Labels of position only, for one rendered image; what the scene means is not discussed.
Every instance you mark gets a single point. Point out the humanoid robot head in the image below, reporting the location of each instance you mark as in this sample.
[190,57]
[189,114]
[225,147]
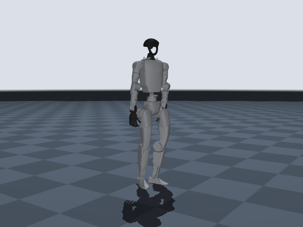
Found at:
[150,43]

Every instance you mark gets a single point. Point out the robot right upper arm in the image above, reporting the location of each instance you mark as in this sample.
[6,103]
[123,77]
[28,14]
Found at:
[137,66]

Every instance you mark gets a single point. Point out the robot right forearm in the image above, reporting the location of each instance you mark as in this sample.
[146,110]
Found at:
[134,95]

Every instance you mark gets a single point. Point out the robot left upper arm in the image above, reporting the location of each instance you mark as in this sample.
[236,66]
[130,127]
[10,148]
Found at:
[165,84]

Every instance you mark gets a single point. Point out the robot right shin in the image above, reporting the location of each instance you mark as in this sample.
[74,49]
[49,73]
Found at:
[143,157]

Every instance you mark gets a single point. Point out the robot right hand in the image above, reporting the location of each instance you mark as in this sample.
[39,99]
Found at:
[133,117]

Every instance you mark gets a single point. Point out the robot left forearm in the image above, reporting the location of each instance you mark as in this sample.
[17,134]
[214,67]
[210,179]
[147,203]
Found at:
[164,98]

